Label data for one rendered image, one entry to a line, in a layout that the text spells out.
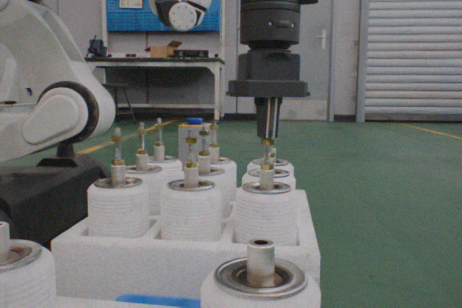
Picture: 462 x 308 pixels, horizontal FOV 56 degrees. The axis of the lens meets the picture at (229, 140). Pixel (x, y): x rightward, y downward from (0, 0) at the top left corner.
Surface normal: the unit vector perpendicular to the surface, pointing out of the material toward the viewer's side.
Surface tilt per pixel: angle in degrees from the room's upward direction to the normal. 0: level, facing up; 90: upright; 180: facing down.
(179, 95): 90
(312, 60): 90
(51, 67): 90
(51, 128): 90
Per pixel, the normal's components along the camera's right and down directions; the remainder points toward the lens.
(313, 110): -0.07, 0.11
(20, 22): 0.08, 0.50
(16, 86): 1.00, 0.02
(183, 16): 0.20, 0.25
